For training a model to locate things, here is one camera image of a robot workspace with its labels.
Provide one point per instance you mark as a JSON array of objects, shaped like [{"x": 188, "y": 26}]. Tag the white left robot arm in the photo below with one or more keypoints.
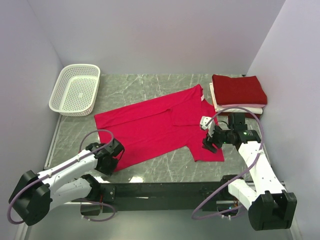
[{"x": 22, "y": 210}]

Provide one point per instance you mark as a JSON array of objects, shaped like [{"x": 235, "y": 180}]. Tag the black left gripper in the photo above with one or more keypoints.
[{"x": 110, "y": 169}]

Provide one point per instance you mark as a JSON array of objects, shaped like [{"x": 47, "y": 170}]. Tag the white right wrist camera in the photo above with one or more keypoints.
[{"x": 205, "y": 122}]

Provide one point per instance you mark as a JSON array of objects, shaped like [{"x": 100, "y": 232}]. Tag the bright red t-shirt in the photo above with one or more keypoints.
[{"x": 157, "y": 126}]

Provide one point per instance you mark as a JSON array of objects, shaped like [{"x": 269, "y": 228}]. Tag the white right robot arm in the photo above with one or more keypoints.
[{"x": 270, "y": 206}]

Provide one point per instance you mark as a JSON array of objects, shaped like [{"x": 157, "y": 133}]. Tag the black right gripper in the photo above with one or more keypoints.
[{"x": 208, "y": 142}]

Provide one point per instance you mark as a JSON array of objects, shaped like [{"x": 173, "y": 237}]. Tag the white plastic basket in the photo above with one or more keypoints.
[{"x": 75, "y": 90}]

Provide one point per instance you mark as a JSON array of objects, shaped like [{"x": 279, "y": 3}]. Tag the pink white folded t-shirt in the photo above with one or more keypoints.
[{"x": 232, "y": 109}]

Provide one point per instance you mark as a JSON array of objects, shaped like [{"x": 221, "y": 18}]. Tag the aluminium frame rail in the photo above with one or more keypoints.
[{"x": 81, "y": 188}]

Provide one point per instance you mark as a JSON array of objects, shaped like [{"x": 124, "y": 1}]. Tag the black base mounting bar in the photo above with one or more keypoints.
[{"x": 154, "y": 196}]

